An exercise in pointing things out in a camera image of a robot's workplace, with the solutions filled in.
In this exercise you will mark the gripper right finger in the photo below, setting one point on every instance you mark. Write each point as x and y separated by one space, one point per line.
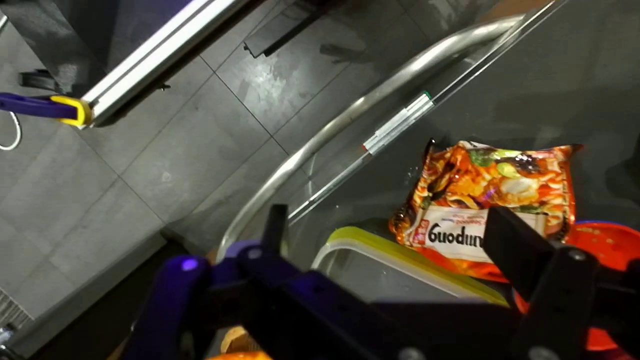
560 280

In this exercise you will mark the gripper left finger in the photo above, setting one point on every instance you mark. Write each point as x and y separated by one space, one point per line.
280 295

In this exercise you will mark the orange plastic bowl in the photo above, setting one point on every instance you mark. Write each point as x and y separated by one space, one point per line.
610 245

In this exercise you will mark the orange round object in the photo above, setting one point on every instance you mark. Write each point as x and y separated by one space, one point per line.
240 345

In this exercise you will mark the clear container with yellow-green rim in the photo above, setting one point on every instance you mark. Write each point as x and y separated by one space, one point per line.
380 280

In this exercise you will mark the orange instant noodle packet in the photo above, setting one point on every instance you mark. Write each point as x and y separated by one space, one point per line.
500 185

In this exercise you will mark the purple and yellow clamp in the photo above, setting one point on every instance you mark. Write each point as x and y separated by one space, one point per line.
45 106

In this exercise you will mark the small black block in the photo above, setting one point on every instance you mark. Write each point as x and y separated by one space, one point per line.
37 80

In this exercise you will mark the aluminium rail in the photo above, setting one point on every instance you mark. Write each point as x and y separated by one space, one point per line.
150 55

